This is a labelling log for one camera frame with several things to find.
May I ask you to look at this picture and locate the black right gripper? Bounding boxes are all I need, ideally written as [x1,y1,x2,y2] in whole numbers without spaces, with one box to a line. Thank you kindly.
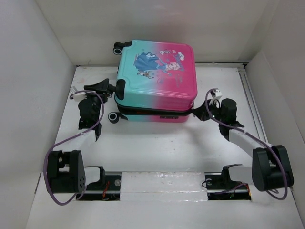
[190,99,224,124]

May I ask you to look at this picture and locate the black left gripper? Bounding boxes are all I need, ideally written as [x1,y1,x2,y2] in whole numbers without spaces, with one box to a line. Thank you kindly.
[84,79,110,122]

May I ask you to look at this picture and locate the pink teal kids suitcase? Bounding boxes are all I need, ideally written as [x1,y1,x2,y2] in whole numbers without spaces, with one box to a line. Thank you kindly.
[108,40,197,124]

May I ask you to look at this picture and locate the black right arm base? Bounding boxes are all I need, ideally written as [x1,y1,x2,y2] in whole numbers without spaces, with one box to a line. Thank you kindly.
[201,164,252,201]

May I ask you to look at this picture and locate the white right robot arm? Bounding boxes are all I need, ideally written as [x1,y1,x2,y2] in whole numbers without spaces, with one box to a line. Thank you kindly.
[191,98,295,191]

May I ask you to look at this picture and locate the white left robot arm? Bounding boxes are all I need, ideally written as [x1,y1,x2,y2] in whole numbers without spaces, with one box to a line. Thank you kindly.
[45,79,115,193]

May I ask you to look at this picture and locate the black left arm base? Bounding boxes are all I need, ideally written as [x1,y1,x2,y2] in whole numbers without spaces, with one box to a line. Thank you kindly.
[76,170,122,201]

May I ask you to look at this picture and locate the white foam cover panel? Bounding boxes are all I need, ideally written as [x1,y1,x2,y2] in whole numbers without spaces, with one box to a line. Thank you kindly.
[120,172,208,202]

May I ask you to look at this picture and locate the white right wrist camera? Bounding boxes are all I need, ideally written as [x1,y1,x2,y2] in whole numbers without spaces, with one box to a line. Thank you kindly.
[210,88,223,100]

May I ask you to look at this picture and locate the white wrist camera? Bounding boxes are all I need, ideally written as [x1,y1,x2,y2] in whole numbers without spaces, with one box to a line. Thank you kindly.
[69,86,87,102]
[210,88,223,100]

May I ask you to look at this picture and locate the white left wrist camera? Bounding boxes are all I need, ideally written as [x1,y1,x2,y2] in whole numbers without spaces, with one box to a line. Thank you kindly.
[69,86,87,102]

